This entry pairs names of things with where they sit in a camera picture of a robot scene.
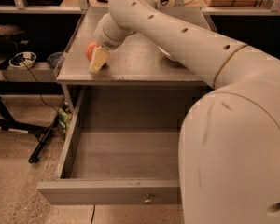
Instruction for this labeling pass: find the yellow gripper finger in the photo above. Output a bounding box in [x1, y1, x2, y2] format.
[90, 46, 109, 73]

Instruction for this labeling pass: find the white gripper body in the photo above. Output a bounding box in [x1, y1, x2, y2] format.
[93, 13, 131, 50]

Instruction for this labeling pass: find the red apple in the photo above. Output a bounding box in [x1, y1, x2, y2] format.
[86, 41, 100, 61]

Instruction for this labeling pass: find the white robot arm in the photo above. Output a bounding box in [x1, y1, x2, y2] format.
[95, 0, 280, 224]

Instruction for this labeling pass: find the grey cabinet with counter top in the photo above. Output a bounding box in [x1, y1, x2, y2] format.
[57, 7, 203, 107]

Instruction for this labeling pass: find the open grey top drawer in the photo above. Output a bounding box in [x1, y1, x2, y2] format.
[36, 88, 209, 206]

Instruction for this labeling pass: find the metal drawer knob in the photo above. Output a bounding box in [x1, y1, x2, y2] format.
[144, 193, 152, 204]

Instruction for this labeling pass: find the dark bowl on shelf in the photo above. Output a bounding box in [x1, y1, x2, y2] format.
[47, 52, 63, 68]

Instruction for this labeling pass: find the white paper bowl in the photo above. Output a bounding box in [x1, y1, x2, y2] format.
[158, 47, 178, 63]

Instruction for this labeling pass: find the white bowl on shelf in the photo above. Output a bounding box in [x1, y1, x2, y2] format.
[8, 51, 36, 69]

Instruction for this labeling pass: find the black cable on floor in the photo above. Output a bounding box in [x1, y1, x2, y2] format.
[20, 55, 64, 164]

